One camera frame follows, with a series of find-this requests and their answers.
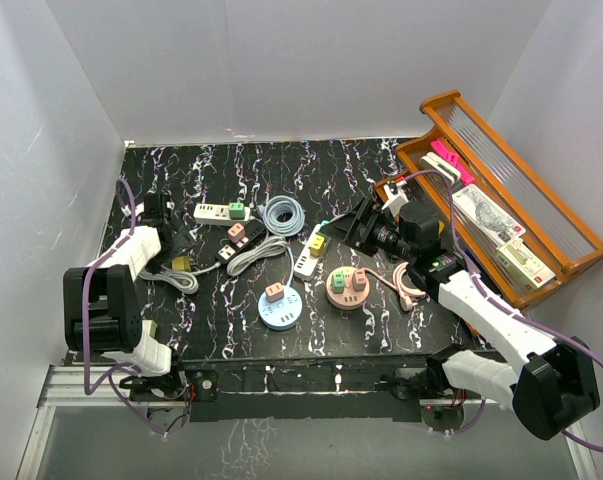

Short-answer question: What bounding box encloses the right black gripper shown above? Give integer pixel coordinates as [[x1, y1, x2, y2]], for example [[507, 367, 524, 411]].
[[321, 197, 416, 263]]

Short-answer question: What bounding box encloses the yellow black adapter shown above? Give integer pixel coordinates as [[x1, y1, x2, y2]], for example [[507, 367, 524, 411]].
[[171, 255, 192, 272]]

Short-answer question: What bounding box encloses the yellow cube adapter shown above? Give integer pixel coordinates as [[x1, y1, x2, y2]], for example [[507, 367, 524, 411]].
[[308, 234, 326, 258]]

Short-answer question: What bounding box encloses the pink small adapter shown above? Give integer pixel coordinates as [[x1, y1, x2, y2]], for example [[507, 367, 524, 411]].
[[351, 269, 369, 292]]

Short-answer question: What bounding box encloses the pink cube adapter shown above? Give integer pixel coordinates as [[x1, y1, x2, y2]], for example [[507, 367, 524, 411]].
[[264, 282, 285, 303], [227, 223, 245, 244]]

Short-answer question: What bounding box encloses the white slanted power strip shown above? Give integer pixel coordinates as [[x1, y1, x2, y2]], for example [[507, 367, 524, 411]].
[[293, 221, 330, 281]]

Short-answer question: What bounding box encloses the green cube adapter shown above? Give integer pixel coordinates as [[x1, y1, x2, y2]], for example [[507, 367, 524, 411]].
[[228, 202, 248, 221], [331, 270, 346, 295]]

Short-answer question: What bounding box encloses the black power strip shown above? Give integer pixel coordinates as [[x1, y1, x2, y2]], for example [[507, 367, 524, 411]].
[[215, 220, 266, 265]]

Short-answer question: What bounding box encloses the pink cube adapter top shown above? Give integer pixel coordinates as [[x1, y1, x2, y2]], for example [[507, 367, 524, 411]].
[[264, 282, 285, 303]]

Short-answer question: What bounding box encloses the blue round power strip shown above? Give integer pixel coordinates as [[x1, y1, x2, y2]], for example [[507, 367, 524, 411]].
[[257, 286, 303, 331]]

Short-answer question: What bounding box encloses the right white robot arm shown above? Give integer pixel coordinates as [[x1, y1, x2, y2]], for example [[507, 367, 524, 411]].
[[320, 198, 600, 440]]

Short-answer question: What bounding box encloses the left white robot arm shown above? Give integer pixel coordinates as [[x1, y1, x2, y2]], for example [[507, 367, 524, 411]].
[[63, 192, 188, 399]]

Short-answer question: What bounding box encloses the white long power strip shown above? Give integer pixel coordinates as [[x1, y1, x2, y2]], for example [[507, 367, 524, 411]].
[[193, 204, 251, 227]]

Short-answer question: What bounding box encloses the small white red box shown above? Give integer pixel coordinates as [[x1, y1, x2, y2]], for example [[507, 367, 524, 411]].
[[145, 320, 157, 337]]

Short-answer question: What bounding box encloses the pink box on shelf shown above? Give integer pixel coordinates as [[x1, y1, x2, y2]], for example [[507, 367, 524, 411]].
[[430, 140, 475, 186]]

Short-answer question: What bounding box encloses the wooden shelf rack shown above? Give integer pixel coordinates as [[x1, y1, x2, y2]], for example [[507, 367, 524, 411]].
[[374, 91, 603, 311]]

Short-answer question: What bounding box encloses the printed package on shelf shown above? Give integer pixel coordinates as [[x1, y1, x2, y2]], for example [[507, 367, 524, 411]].
[[452, 184, 526, 247]]

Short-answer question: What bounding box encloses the green white box on shelf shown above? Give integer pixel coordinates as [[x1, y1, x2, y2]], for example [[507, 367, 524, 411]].
[[494, 239, 555, 292]]

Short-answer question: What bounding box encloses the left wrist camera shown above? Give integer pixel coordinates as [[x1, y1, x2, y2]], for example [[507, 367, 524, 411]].
[[140, 192, 173, 226]]

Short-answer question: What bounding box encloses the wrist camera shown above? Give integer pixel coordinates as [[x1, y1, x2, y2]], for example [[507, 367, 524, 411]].
[[140, 192, 173, 226], [382, 178, 409, 217]]

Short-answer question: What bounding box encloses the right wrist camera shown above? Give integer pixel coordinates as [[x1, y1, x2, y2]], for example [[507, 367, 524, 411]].
[[382, 178, 409, 217]]

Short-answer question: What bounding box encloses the grey white cable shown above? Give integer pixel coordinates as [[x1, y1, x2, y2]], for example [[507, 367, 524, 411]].
[[225, 234, 295, 289]]

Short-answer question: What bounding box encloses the blue coiled cable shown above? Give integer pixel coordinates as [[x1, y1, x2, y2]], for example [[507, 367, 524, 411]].
[[260, 195, 306, 237]]

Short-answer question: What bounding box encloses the pink coiled cable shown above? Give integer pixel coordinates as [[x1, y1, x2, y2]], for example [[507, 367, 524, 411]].
[[363, 262, 432, 314]]

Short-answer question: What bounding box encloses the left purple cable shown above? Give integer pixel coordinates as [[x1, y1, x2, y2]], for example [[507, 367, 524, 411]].
[[82, 178, 167, 436]]

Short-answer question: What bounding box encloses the purple cable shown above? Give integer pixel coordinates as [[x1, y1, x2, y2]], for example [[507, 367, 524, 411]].
[[398, 169, 603, 455], [82, 178, 167, 436]]

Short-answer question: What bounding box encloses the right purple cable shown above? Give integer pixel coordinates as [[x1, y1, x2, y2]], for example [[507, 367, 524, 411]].
[[398, 169, 603, 455]]

